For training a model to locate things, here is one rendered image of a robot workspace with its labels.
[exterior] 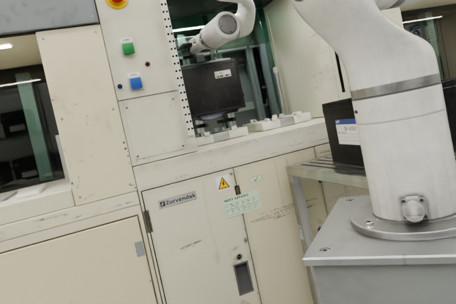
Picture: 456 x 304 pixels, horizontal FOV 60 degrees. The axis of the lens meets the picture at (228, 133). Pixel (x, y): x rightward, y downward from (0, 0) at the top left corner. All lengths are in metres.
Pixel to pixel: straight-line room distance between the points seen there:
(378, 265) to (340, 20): 0.31
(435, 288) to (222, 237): 0.80
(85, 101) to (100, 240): 0.39
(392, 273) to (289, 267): 0.84
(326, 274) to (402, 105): 0.24
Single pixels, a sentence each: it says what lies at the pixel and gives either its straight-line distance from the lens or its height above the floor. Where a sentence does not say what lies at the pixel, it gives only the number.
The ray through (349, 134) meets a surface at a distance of 1.08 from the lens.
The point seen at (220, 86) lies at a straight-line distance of 1.41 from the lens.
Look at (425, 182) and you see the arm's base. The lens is 0.58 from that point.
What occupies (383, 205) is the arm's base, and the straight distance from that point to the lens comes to 0.60.
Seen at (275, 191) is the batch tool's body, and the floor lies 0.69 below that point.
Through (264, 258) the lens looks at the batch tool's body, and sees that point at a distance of 1.31.
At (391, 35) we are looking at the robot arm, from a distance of 0.55.
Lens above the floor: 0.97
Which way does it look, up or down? 3 degrees down
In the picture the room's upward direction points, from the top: 12 degrees counter-clockwise
